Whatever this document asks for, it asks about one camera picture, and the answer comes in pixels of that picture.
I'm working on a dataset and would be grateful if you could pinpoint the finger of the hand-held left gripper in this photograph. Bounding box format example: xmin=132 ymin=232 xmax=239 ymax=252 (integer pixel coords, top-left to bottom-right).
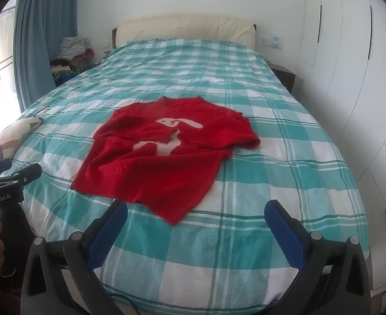
xmin=0 ymin=163 xmax=43 ymax=187

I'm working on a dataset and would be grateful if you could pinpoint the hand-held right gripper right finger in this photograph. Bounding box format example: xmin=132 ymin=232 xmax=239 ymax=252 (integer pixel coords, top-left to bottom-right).
xmin=264 ymin=199 xmax=372 ymax=315

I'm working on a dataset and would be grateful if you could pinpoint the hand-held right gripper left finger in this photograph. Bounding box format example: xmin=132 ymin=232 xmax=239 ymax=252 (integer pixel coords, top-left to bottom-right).
xmin=21 ymin=199 xmax=128 ymax=315

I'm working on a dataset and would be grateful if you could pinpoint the red sweater with white rabbit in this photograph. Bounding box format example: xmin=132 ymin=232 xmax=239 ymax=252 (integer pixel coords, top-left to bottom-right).
xmin=70 ymin=96 xmax=261 ymax=226

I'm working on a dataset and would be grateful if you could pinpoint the pile of mixed clothes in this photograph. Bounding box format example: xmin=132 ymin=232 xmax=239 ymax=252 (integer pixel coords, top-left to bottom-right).
xmin=50 ymin=36 xmax=96 ymax=87

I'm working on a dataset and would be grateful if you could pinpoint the cream patterned pillow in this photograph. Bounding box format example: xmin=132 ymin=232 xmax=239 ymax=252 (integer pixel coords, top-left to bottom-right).
xmin=0 ymin=115 xmax=43 ymax=166

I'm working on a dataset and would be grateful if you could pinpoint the blue curtain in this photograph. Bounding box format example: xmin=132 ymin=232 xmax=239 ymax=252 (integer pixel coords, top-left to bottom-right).
xmin=13 ymin=0 xmax=92 ymax=114

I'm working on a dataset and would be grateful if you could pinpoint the dark nightstand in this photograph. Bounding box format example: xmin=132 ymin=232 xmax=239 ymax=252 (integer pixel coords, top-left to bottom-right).
xmin=268 ymin=62 xmax=296 ymax=93

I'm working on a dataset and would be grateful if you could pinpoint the bed with teal checked sheet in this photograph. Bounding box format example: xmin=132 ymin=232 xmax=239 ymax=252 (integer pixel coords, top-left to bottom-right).
xmin=0 ymin=38 xmax=369 ymax=315

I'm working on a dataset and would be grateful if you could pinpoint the white wardrobe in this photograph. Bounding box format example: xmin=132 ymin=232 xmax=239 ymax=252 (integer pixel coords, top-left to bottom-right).
xmin=298 ymin=0 xmax=386 ymax=302

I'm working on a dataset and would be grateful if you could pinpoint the cream padded headboard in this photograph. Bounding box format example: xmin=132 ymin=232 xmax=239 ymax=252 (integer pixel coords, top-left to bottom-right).
xmin=112 ymin=15 xmax=258 ymax=50

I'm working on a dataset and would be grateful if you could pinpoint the thin black cable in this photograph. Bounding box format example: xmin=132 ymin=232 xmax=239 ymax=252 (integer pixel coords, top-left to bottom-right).
xmin=32 ymin=106 xmax=51 ymax=120

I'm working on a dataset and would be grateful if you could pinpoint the white wall socket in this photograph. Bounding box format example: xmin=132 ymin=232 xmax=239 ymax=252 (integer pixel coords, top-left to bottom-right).
xmin=263 ymin=35 xmax=283 ymax=50

